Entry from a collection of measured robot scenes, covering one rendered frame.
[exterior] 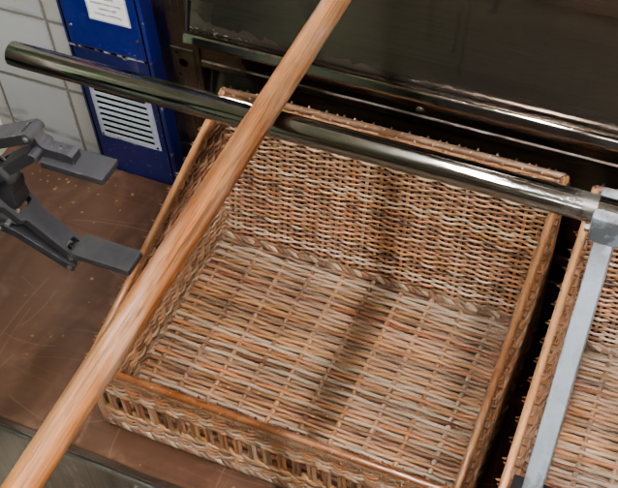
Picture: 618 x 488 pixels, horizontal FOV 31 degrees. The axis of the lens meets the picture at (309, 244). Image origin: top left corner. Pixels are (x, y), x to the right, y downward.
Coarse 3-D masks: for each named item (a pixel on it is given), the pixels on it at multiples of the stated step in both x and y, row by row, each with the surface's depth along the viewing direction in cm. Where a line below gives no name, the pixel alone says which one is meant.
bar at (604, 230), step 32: (32, 64) 131; (64, 64) 130; (96, 64) 129; (128, 96) 128; (160, 96) 126; (192, 96) 124; (224, 96) 124; (288, 128) 121; (320, 128) 120; (384, 160) 118; (416, 160) 116; (448, 160) 115; (480, 192) 115; (512, 192) 113; (544, 192) 112; (576, 192) 111; (608, 192) 112; (608, 224) 109; (608, 256) 112; (576, 320) 113; (576, 352) 113; (544, 416) 114; (544, 448) 114; (512, 480) 116; (544, 480) 115
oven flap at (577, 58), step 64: (192, 0) 166; (256, 0) 161; (320, 0) 157; (384, 0) 153; (448, 0) 150; (512, 0) 146; (320, 64) 160; (384, 64) 158; (448, 64) 154; (512, 64) 150; (576, 64) 146; (576, 128) 148
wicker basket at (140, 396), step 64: (384, 128) 165; (192, 192) 172; (256, 192) 182; (320, 192) 176; (384, 192) 171; (448, 192) 166; (192, 256) 179; (256, 256) 185; (320, 256) 183; (384, 256) 177; (448, 256) 173; (512, 256) 168; (192, 320) 178; (256, 320) 177; (320, 320) 176; (384, 320) 175; (448, 320) 174; (512, 320) 148; (128, 384) 155; (192, 384) 170; (256, 384) 169; (320, 384) 168; (384, 384) 167; (448, 384) 167; (512, 384) 164; (192, 448) 162; (256, 448) 162; (320, 448) 145; (384, 448) 161; (448, 448) 160
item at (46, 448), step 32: (320, 32) 126; (288, 64) 122; (288, 96) 120; (256, 128) 116; (224, 160) 113; (224, 192) 112; (192, 224) 108; (160, 256) 105; (160, 288) 104; (128, 320) 101; (96, 352) 99; (128, 352) 101; (96, 384) 97; (64, 416) 95; (32, 448) 93; (64, 448) 94; (32, 480) 92
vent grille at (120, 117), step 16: (96, 96) 189; (112, 96) 187; (96, 112) 192; (112, 112) 190; (128, 112) 188; (144, 112) 186; (112, 128) 193; (128, 128) 191; (144, 128) 189; (144, 144) 193; (160, 144) 191
